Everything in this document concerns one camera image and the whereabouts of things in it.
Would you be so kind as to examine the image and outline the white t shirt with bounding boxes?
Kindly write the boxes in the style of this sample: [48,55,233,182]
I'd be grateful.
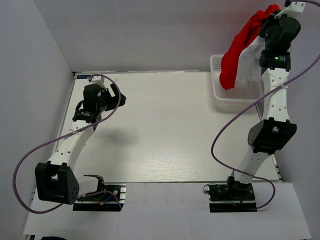
[236,36,265,82]

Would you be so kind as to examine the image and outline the red t shirt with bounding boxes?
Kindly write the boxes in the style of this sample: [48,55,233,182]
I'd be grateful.
[219,4,280,90]

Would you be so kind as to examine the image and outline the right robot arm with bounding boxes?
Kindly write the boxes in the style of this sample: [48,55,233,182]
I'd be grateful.
[225,10,301,200]

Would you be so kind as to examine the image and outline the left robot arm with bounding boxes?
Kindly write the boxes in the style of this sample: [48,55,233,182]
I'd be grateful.
[35,83,126,205]

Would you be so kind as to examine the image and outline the blue label sticker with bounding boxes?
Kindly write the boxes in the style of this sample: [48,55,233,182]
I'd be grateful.
[76,74,91,79]

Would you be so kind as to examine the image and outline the white plastic basket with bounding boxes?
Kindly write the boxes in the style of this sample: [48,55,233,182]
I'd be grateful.
[209,54,264,113]

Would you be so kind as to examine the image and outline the dark blue object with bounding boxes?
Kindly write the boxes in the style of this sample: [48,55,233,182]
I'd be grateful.
[40,236,66,240]

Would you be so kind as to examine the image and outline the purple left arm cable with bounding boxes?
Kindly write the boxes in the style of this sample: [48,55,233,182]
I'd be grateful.
[11,73,126,214]

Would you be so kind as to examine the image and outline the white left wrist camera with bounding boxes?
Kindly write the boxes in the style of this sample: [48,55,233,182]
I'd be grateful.
[88,75,105,84]

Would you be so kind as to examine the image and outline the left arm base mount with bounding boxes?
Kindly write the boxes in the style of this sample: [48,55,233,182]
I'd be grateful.
[72,183,127,212]

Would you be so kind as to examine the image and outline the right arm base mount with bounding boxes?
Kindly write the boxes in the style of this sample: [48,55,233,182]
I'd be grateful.
[203,183,257,213]

